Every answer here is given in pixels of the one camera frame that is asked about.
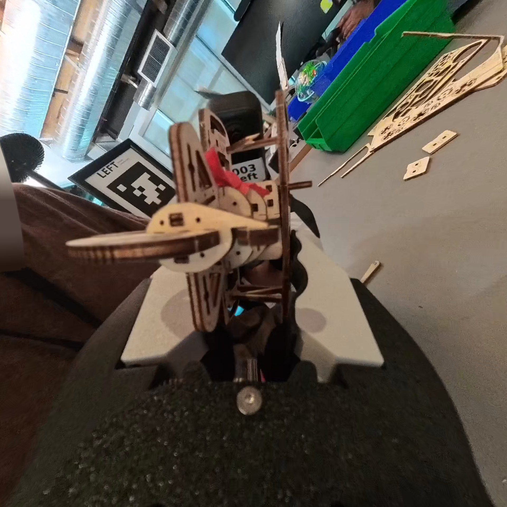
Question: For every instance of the large silver ventilation duct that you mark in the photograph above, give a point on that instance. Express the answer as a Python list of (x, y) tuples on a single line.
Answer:
[(31, 59)]

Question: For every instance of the narrow wooden parts sheet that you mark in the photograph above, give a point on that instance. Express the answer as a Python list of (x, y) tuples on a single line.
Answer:
[(495, 75)]

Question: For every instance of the small square wooden piece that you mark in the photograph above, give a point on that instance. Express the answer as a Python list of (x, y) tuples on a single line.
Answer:
[(416, 168), (439, 141)]

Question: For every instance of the thin wooden frame offcut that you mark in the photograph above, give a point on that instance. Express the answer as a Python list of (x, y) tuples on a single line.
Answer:
[(447, 36)]

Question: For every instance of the narrow silver ventilation duct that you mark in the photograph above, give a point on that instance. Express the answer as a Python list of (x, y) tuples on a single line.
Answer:
[(186, 19)]

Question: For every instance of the pointed wooden stick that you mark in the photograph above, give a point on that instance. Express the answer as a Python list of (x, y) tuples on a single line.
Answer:
[(371, 270)]

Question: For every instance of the wooden parts sheet with prongs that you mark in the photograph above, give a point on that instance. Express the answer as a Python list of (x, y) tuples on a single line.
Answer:
[(416, 107)]

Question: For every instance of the wooden model airplane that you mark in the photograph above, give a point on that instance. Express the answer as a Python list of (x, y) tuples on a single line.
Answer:
[(190, 221)]

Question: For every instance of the white paper card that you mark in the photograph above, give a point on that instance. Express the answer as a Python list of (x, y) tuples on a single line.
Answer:
[(282, 59)]

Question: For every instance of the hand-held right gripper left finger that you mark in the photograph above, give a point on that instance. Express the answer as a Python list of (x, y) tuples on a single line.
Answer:
[(158, 332)]

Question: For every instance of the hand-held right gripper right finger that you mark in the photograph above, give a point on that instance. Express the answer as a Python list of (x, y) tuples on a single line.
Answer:
[(340, 328)]

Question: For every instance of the blue plastic bin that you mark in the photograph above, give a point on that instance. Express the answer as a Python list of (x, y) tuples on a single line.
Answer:
[(344, 55)]

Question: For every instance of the green plastic bin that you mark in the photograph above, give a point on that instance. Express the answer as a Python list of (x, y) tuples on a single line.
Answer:
[(356, 87)]

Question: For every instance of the grey desk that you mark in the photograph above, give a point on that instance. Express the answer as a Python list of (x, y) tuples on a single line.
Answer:
[(435, 237)]

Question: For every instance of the clear ball toy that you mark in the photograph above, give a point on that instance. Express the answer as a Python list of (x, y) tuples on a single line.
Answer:
[(311, 79)]

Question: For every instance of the white vent grille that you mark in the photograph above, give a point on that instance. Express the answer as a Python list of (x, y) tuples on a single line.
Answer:
[(156, 57)]

